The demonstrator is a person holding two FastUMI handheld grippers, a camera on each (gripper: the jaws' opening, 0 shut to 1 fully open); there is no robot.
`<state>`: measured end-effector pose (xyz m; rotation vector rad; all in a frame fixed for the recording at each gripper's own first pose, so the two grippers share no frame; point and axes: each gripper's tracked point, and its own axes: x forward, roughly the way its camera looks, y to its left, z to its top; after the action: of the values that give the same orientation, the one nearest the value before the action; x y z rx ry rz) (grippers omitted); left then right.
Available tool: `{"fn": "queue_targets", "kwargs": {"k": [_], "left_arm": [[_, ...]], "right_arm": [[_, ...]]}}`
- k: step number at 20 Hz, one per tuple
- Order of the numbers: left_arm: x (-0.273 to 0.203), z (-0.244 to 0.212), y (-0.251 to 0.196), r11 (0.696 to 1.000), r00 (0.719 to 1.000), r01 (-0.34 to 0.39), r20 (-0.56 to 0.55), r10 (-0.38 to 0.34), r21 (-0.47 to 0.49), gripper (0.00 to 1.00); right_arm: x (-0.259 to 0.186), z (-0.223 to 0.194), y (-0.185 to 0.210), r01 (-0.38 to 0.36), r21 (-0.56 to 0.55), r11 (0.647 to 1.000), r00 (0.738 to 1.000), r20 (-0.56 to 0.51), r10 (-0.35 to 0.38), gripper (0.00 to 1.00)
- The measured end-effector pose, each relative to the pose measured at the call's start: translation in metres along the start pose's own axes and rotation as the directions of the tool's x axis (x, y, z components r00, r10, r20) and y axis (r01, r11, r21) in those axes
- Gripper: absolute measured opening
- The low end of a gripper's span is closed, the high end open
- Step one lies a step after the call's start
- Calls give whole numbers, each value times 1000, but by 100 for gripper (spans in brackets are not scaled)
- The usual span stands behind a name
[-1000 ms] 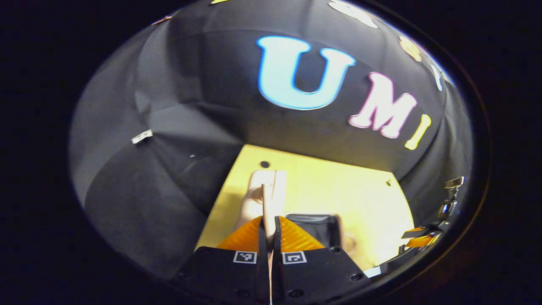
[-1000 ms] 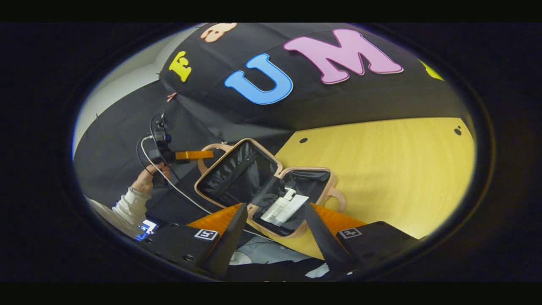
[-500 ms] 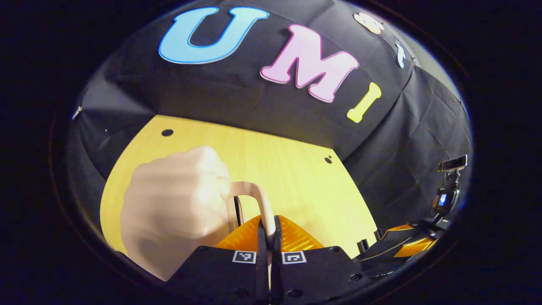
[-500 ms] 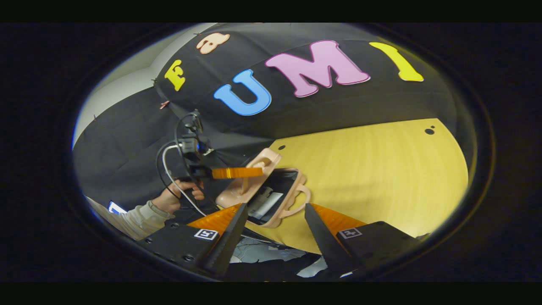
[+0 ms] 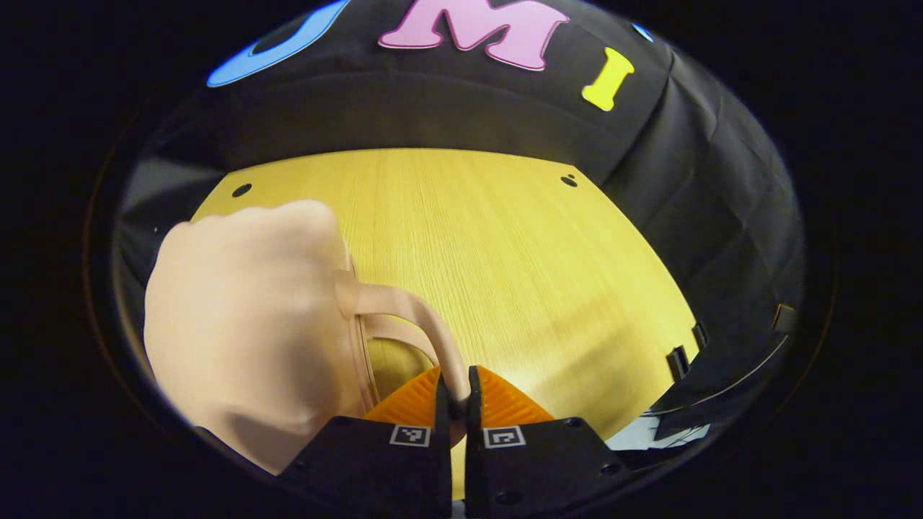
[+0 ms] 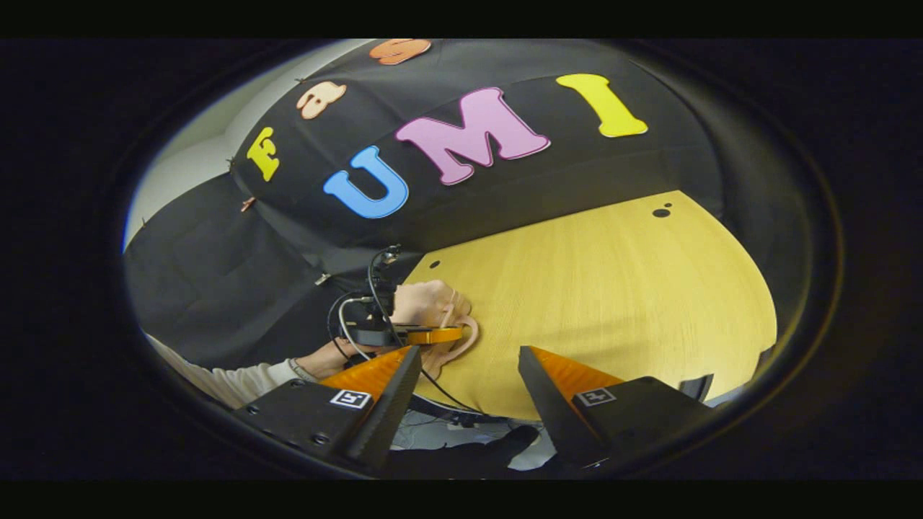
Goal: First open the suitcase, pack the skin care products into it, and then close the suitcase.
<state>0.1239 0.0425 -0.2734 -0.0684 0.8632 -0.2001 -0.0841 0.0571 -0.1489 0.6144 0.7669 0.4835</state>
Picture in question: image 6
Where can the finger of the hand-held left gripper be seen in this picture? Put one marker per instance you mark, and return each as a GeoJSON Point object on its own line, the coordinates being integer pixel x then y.
{"type": "Point", "coordinates": [433, 335]}

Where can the black backdrop cloth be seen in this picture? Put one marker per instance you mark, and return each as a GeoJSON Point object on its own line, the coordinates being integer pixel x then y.
{"type": "Point", "coordinates": [288, 238]}

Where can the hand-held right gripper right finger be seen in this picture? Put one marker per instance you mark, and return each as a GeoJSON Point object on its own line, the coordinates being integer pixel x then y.
{"type": "Point", "coordinates": [548, 404]}

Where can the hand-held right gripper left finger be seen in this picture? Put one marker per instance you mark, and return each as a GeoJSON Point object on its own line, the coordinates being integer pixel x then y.
{"type": "Point", "coordinates": [386, 411]}

